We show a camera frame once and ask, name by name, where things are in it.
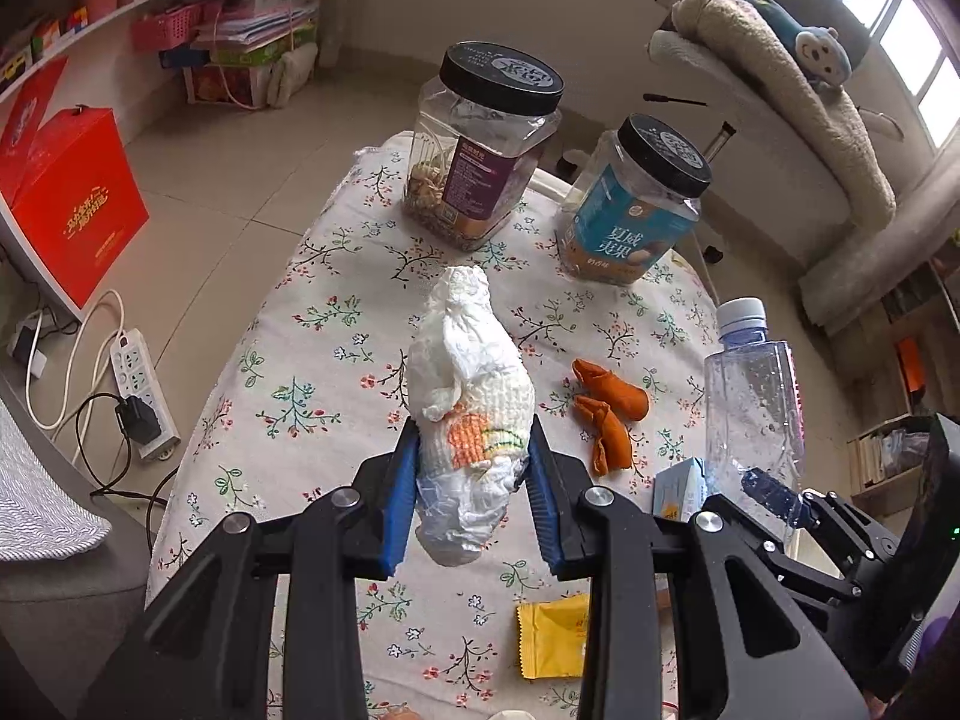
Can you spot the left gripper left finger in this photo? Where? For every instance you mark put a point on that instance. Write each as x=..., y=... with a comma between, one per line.
x=200, y=649

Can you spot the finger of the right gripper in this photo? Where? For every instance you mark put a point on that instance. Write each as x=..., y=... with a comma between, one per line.
x=774, y=505

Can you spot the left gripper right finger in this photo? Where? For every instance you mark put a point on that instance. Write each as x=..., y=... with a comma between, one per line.
x=744, y=648

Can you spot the clear plastic water bottle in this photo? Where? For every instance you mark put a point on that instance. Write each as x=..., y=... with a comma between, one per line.
x=753, y=412

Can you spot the light blue milk carton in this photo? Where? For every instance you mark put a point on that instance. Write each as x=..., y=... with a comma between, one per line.
x=679, y=491

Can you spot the yellow snack wrapper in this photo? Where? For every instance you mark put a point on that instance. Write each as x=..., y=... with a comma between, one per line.
x=552, y=637

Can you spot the wooden desk shelf unit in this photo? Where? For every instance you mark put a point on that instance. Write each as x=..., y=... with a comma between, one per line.
x=899, y=360

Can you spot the orange peel piece lower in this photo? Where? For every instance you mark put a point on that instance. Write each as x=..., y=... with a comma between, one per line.
x=612, y=450

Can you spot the orange peel piece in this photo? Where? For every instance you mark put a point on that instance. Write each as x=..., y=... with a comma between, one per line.
x=627, y=400
x=612, y=450

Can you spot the orange peel piece upper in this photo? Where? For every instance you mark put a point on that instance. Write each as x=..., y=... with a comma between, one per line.
x=627, y=400

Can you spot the grey sofa cushion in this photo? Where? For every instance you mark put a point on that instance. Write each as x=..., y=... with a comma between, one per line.
x=38, y=520

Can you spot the black power adapter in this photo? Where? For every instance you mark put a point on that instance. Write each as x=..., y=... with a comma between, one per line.
x=138, y=420

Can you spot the lace curtain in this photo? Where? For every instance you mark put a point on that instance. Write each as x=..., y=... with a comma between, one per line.
x=868, y=265

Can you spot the white power strip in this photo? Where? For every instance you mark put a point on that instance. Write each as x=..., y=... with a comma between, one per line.
x=135, y=376

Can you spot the floral tablecloth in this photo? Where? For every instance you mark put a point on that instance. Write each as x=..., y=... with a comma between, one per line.
x=318, y=383

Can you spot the teal label nut jar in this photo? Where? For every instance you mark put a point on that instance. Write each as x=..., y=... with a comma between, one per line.
x=637, y=196

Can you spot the blue monkey plush toy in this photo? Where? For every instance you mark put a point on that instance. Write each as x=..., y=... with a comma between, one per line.
x=816, y=49

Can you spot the beige fleece cushion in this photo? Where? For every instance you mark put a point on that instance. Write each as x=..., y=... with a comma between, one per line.
x=825, y=117

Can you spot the purple label nut jar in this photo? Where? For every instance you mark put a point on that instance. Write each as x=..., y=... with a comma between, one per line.
x=482, y=124

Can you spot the red gift box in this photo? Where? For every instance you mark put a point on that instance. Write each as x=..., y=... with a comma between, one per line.
x=68, y=188

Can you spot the white office chair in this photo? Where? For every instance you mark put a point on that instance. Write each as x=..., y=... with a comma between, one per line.
x=613, y=67

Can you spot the white bookshelf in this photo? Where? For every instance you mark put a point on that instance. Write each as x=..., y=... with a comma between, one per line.
x=113, y=62

